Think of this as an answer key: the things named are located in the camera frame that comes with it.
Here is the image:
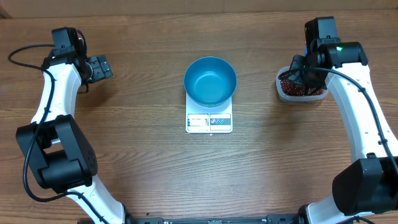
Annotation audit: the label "red adzuki beans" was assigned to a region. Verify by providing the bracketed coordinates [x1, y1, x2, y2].
[280, 79, 324, 96]

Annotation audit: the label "clear plastic bean container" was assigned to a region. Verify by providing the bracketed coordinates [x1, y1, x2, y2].
[275, 66, 329, 103]

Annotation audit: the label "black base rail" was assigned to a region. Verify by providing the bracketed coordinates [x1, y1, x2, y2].
[126, 214, 305, 224]

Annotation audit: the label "white digital kitchen scale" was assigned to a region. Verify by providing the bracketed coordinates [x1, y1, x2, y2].
[185, 95, 233, 134]

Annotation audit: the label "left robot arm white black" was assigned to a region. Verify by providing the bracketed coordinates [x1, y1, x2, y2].
[16, 27, 134, 223]

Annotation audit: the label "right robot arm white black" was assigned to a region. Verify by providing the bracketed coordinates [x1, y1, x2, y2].
[276, 17, 397, 223]

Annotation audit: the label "blue plastic measuring scoop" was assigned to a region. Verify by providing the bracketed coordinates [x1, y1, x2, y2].
[304, 47, 310, 57]

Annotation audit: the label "blue metal bowl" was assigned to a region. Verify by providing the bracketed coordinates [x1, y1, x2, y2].
[183, 57, 238, 107]

